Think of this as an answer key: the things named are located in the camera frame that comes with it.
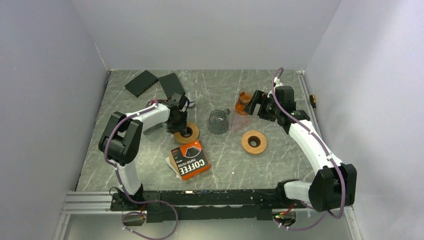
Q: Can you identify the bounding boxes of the black network switch box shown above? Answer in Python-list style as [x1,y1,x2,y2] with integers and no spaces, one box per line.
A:
[124,70,159,98]

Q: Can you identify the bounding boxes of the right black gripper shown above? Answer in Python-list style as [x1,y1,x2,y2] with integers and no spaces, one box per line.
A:
[243,90,281,122]

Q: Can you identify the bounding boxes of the orange glass carafe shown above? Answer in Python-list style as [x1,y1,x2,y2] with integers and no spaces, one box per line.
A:
[234,88,254,116]

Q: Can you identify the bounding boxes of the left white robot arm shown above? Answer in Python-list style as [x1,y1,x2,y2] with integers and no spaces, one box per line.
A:
[98,92,191,210]

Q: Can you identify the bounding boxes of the orange coffee filter box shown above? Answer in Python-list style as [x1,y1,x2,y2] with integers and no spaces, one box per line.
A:
[165,140,211,181]

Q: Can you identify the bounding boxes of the grey ribbed glass dripper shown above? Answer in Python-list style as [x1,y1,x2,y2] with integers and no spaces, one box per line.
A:
[142,122,166,136]

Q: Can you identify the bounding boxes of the black flat box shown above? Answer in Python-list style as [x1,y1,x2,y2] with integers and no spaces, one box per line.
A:
[158,72,186,99]

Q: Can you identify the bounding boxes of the yellow black screwdriver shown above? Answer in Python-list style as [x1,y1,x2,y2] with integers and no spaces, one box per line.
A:
[309,94,317,111]

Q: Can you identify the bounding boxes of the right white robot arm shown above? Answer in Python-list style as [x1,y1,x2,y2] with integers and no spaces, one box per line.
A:
[244,85,357,212]

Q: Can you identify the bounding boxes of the wooden dripper ring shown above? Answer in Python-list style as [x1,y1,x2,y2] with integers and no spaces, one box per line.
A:
[241,130,268,156]
[173,121,201,145]

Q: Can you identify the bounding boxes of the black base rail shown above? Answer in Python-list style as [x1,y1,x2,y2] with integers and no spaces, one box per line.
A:
[110,188,303,223]

